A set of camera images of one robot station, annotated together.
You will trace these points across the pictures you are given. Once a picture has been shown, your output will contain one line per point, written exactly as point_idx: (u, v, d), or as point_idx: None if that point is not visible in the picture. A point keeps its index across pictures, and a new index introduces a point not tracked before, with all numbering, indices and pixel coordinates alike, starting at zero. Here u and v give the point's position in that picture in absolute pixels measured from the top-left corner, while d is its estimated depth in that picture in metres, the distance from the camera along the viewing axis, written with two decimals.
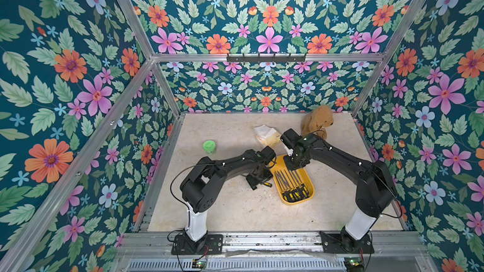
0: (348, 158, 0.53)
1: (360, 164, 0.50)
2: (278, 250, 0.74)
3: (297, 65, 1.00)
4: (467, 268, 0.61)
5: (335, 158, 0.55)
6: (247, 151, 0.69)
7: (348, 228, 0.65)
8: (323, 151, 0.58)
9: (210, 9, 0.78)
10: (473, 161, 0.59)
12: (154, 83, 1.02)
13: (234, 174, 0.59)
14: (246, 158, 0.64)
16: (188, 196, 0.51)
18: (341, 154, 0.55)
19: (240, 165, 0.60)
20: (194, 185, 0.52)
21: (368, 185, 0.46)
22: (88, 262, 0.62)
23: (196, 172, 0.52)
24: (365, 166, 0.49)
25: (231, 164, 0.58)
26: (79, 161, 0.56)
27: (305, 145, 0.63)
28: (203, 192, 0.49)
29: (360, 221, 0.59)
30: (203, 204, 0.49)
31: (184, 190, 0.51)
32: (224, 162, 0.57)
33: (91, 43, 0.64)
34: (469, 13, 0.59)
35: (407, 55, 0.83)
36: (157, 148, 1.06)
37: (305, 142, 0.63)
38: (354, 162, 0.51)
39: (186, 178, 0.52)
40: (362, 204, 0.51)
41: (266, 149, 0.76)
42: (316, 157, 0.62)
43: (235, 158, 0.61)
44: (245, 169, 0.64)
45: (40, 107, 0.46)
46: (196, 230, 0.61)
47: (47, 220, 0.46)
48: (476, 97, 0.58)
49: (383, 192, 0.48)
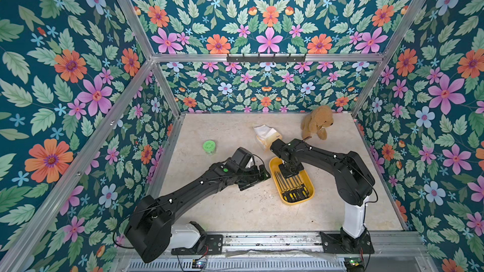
0: (324, 153, 0.58)
1: (335, 156, 0.56)
2: (278, 250, 0.74)
3: (297, 65, 1.00)
4: (467, 268, 0.61)
5: (314, 155, 0.61)
6: (210, 170, 0.58)
7: (345, 227, 0.66)
8: (304, 150, 0.64)
9: (210, 9, 0.78)
10: (473, 161, 0.59)
12: (154, 83, 1.02)
13: (197, 199, 0.51)
14: (205, 183, 0.54)
16: (135, 243, 0.43)
18: (318, 150, 0.61)
19: (197, 192, 0.51)
20: (139, 232, 0.44)
21: (344, 175, 0.50)
22: (88, 262, 0.62)
23: (137, 218, 0.43)
24: (339, 157, 0.55)
25: (179, 198, 0.48)
26: (79, 161, 0.56)
27: (290, 149, 0.69)
28: (148, 238, 0.41)
29: (349, 216, 0.62)
30: (154, 250, 0.42)
31: (130, 239, 0.44)
32: (171, 199, 0.47)
33: (91, 43, 0.64)
34: (468, 13, 0.59)
35: (407, 55, 0.83)
36: (157, 148, 1.06)
37: (289, 147, 0.69)
38: (329, 155, 0.57)
39: (128, 225, 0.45)
40: (346, 194, 0.54)
41: (236, 155, 0.64)
42: (300, 158, 0.67)
43: (192, 186, 0.52)
44: (208, 192, 0.54)
45: (40, 108, 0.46)
46: (190, 243, 0.62)
47: (47, 220, 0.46)
48: (476, 97, 0.58)
49: (359, 181, 0.52)
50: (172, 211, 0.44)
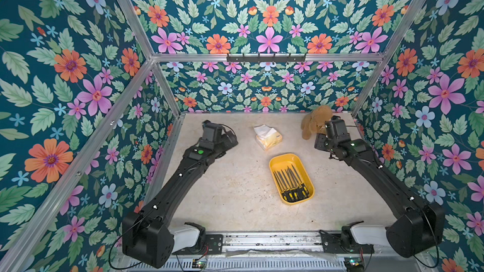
0: (401, 189, 0.45)
1: (411, 199, 0.42)
2: (278, 250, 0.74)
3: (297, 65, 1.00)
4: (466, 268, 0.61)
5: (385, 183, 0.47)
6: (186, 160, 0.54)
7: (354, 228, 0.64)
8: (369, 166, 0.51)
9: (210, 9, 0.78)
10: (473, 161, 0.59)
12: (154, 83, 1.02)
13: (184, 192, 0.49)
14: (184, 174, 0.51)
16: (140, 259, 0.42)
18: (392, 181, 0.47)
19: (180, 184, 0.48)
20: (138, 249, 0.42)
21: (413, 225, 0.40)
22: (88, 262, 0.62)
23: (128, 238, 0.41)
24: (416, 203, 0.42)
25: (164, 199, 0.45)
26: (79, 161, 0.56)
27: (351, 153, 0.55)
28: (150, 249, 0.40)
29: (377, 232, 0.54)
30: (162, 258, 0.43)
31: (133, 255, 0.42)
32: (155, 205, 0.44)
33: (91, 43, 0.64)
34: (468, 13, 0.59)
35: (407, 55, 0.83)
36: (157, 148, 1.06)
37: (351, 149, 0.55)
38: (405, 194, 0.43)
39: (124, 245, 0.42)
40: (397, 240, 0.45)
41: (207, 134, 0.60)
42: (358, 167, 0.55)
43: (172, 181, 0.49)
44: (194, 179, 0.53)
45: (40, 107, 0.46)
46: (191, 241, 0.62)
47: (47, 220, 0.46)
48: (476, 97, 0.58)
49: (422, 233, 0.40)
50: (162, 216, 0.42)
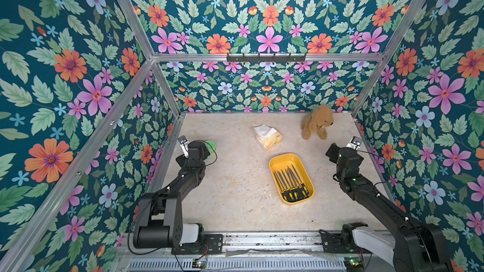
0: (396, 211, 0.48)
1: (406, 220, 0.45)
2: (278, 250, 0.75)
3: (297, 65, 1.00)
4: (466, 268, 0.61)
5: (380, 206, 0.52)
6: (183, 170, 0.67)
7: (357, 232, 0.64)
8: (368, 195, 0.56)
9: (210, 9, 0.78)
10: (473, 161, 0.59)
12: (154, 83, 1.02)
13: (187, 189, 0.58)
14: (186, 175, 0.62)
16: (154, 238, 0.43)
18: (387, 203, 0.51)
19: (184, 181, 0.58)
20: (154, 225, 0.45)
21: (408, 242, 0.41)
22: (88, 262, 0.62)
23: (145, 215, 0.44)
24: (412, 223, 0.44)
25: (174, 186, 0.54)
26: (79, 161, 0.56)
27: (352, 185, 0.62)
28: (167, 220, 0.44)
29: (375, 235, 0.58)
30: (176, 238, 0.45)
31: (147, 237, 0.43)
32: (169, 187, 0.53)
33: (91, 43, 0.64)
34: (469, 13, 0.59)
35: (407, 55, 0.83)
36: (157, 148, 1.06)
37: (352, 182, 0.62)
38: (400, 215, 0.47)
39: (138, 228, 0.43)
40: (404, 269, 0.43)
41: (191, 154, 0.69)
42: (362, 200, 0.59)
43: (176, 179, 0.59)
44: (192, 184, 0.62)
45: (40, 107, 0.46)
46: (193, 235, 0.63)
47: (47, 220, 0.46)
48: (476, 97, 0.58)
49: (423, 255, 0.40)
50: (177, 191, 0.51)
